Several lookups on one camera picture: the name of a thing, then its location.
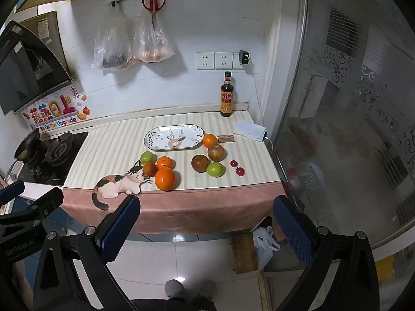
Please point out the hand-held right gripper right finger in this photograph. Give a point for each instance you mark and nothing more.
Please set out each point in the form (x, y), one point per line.
(291, 230)

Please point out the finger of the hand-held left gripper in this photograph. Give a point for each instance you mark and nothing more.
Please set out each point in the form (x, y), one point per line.
(11, 191)
(48, 199)

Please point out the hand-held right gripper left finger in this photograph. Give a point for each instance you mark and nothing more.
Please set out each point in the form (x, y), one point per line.
(120, 225)

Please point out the large orange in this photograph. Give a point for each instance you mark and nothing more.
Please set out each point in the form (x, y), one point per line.
(165, 179)

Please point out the green apple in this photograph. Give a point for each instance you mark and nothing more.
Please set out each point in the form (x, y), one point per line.
(216, 169)
(147, 157)

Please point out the dark red apple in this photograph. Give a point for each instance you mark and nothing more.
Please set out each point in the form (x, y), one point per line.
(199, 163)

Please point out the patterned oval plate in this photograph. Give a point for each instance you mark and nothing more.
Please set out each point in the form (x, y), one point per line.
(175, 137)

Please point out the pale striped red apple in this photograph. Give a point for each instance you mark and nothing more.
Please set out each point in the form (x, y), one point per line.
(216, 153)

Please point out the person's left forearm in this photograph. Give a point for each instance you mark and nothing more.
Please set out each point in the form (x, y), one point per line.
(24, 281)

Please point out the white plastic bag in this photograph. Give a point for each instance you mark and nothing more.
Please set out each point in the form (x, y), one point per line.
(264, 246)

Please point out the black gas stove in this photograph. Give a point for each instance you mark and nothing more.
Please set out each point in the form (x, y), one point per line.
(58, 158)

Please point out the dark frying pan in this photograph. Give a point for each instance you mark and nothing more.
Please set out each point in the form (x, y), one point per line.
(26, 145)

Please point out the wooden board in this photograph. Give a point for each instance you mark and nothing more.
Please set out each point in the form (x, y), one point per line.
(243, 254)

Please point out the small brown fruit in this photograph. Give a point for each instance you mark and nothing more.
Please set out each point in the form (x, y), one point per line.
(149, 169)

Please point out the striped table mat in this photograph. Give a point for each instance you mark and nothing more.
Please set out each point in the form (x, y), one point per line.
(116, 149)

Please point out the grey slipper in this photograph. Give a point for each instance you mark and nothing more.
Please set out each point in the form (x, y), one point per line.
(175, 288)

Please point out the white paper towel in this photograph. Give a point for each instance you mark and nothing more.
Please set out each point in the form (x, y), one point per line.
(248, 129)

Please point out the brown label patch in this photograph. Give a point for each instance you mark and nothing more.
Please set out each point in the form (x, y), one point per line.
(225, 138)

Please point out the black range hood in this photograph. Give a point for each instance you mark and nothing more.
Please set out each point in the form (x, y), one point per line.
(22, 71)

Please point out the dark sauce bottle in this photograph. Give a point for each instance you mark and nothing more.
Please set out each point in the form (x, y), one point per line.
(227, 98)

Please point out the plastic bag with dark contents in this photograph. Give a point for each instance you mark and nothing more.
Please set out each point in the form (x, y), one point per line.
(112, 48)

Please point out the black charger plug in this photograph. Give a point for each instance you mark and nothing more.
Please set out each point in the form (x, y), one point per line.
(244, 57)

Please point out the plastic bag with onions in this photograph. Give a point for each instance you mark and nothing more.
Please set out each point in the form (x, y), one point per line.
(152, 45)

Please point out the red scissors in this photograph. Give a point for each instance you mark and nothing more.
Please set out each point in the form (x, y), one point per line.
(153, 1)

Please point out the colourful wall sticker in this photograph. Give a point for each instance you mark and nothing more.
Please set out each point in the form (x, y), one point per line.
(55, 110)

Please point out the white wall socket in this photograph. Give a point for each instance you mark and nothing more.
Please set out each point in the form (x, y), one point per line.
(224, 61)
(236, 66)
(205, 61)

